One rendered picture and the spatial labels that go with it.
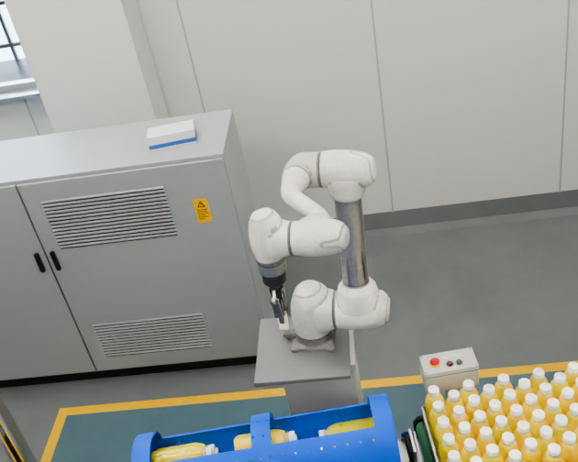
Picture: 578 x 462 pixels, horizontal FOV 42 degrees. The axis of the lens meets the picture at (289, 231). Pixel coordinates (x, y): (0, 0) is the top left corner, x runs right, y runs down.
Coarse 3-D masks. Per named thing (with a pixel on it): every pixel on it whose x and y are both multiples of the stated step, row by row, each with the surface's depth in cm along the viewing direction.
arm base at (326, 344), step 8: (288, 336) 310; (296, 336) 306; (328, 336) 303; (296, 344) 305; (304, 344) 303; (312, 344) 302; (320, 344) 302; (328, 344) 303; (296, 352) 304; (328, 352) 302
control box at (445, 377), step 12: (468, 348) 279; (420, 360) 278; (444, 360) 276; (468, 360) 274; (420, 372) 284; (432, 372) 272; (444, 372) 272; (456, 372) 273; (468, 372) 273; (432, 384) 275; (444, 384) 276; (456, 384) 276
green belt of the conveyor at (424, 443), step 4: (420, 424) 279; (424, 424) 279; (416, 428) 282; (420, 428) 278; (424, 428) 277; (420, 432) 277; (424, 432) 276; (420, 436) 276; (424, 436) 275; (420, 440) 275; (424, 440) 273; (428, 440) 273; (420, 444) 274; (424, 444) 272; (428, 444) 271; (424, 448) 271; (428, 448) 270; (424, 452) 271; (428, 452) 269; (432, 452) 268; (424, 456) 269; (428, 456) 267; (432, 456) 267; (428, 460) 266; (432, 460) 265
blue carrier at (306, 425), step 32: (256, 416) 254; (288, 416) 264; (320, 416) 265; (352, 416) 266; (384, 416) 243; (224, 448) 269; (256, 448) 242; (288, 448) 241; (352, 448) 240; (384, 448) 239
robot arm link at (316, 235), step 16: (288, 176) 256; (304, 176) 259; (288, 192) 246; (304, 208) 236; (320, 208) 231; (304, 224) 215; (320, 224) 214; (336, 224) 214; (304, 240) 214; (320, 240) 213; (336, 240) 213; (304, 256) 218; (320, 256) 218
